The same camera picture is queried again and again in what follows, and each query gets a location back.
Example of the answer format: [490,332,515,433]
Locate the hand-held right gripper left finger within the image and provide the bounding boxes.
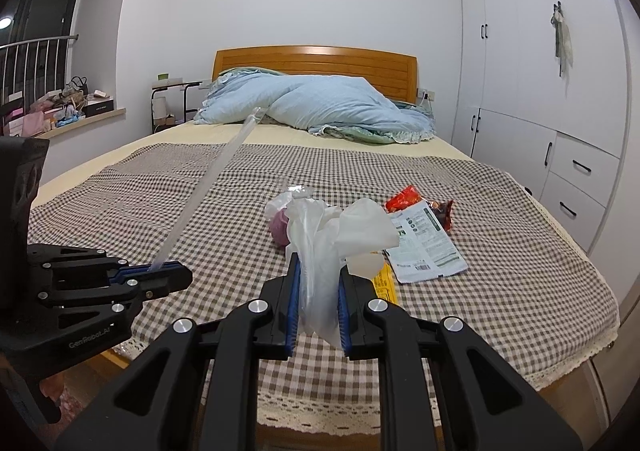
[54,252,302,451]

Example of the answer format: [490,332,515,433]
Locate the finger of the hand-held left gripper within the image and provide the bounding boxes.
[37,267,194,330]
[27,244,182,277]

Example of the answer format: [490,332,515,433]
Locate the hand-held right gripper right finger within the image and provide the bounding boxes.
[337,265,583,451]

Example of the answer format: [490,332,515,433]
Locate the yellow packet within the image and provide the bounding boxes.
[374,262,399,305]

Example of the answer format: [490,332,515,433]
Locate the white plastic bag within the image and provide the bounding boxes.
[286,198,401,349]

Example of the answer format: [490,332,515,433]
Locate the purple cloth ball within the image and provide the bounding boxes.
[269,208,295,248]

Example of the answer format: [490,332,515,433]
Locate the white plastic wrap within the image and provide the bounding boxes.
[264,192,296,218]

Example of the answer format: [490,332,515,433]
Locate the white packet with green print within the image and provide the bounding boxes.
[386,200,470,285]

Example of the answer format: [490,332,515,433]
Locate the clear bag purple contents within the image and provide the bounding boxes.
[150,106,264,274]

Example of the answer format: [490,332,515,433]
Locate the orange snack bag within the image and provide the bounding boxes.
[384,184,424,213]

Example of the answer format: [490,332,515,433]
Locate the pile of assorted small items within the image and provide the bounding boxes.
[0,76,118,137]

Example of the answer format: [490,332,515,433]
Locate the dark red snack wrapper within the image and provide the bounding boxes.
[426,199,455,233]

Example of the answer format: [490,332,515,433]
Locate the black rectangular box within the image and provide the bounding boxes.
[81,98,117,118]

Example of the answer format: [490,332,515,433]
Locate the cream bed sheet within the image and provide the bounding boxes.
[30,120,473,212]

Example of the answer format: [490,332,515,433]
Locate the brown checked blanket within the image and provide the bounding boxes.
[27,142,622,432]

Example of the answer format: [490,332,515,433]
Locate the black-framed bedside table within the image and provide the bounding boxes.
[150,78,212,135]

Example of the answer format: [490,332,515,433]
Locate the metal railing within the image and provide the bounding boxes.
[0,34,80,107]

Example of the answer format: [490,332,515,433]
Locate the light blue duvet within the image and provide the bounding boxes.
[192,67,437,146]

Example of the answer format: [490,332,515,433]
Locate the dark glass balcony door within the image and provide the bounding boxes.
[0,0,83,47]

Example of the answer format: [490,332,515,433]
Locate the wooden bed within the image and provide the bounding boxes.
[100,46,419,374]

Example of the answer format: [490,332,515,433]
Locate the white wardrobe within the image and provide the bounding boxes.
[450,0,632,254]

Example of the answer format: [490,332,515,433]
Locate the pale hanging ornament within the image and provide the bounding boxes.
[550,2,576,78]

